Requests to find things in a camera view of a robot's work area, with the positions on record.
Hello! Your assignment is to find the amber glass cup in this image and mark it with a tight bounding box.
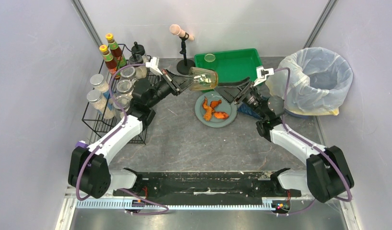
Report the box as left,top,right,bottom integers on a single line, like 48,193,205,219
189,67,219,91

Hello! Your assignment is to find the black lid spice jar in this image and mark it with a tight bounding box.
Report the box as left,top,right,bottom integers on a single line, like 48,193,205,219
128,52,147,79

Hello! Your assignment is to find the green glass cup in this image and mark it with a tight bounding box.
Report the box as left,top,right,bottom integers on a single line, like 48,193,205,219
204,53,217,70

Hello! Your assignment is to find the small glass jar rice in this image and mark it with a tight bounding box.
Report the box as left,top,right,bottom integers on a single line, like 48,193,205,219
120,67,141,83

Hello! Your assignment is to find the glass jar silver rim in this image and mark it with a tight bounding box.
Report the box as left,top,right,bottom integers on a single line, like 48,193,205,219
115,80,134,101

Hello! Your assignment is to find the black knob lid jar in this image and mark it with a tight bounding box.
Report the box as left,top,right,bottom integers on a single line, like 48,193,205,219
131,41,149,63

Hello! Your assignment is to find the sauce bottle yellow cap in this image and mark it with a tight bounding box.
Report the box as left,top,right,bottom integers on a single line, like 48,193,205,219
99,45,119,76

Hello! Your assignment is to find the blue label spice jar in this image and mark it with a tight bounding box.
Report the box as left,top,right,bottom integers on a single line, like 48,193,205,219
86,89,114,119
90,74,113,104

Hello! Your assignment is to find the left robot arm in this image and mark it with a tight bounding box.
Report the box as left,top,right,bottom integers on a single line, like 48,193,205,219
68,70,194,200

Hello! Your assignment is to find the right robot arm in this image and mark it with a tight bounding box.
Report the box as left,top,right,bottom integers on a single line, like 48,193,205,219
215,78,355,203

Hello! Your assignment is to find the grey round plate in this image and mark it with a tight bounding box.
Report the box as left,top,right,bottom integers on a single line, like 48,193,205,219
194,91,238,128

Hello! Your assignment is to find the dark blue leaf plate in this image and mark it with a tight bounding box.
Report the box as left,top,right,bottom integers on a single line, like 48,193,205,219
237,103,262,119

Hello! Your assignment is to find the black microphone stand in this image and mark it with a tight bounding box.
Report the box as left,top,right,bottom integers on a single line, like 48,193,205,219
176,32,196,75

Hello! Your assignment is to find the orange chicken drumstick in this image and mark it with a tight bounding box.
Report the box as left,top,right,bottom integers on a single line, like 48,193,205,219
210,99,222,109

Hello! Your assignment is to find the orange fried chicken piece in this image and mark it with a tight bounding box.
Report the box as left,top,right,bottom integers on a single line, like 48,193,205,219
213,112,230,120

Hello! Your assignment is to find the green plastic tray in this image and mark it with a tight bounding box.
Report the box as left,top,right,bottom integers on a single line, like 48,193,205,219
194,48,263,83

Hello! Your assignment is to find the orange chicken wing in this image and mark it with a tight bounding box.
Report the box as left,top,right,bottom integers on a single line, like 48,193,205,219
202,97,213,114

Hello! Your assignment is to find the orange breaded chicken strip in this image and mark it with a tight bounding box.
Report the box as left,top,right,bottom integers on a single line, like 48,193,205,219
203,107,213,121

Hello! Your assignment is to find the beige microphone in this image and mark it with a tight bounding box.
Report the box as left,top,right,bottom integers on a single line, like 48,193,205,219
169,24,195,41

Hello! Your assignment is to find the trash bin with plastic bag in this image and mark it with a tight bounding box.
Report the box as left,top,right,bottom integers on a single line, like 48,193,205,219
265,47,354,116

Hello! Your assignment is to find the purple plastic base cover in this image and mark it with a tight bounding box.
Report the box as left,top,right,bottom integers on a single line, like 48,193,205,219
75,140,88,149

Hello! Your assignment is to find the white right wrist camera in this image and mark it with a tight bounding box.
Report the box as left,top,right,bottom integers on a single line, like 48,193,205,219
254,66,275,86

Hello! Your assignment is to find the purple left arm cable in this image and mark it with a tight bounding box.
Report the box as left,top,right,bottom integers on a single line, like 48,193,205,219
75,63,169,217

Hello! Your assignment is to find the black wire rack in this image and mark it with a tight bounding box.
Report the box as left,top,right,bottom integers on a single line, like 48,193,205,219
82,43,160,144

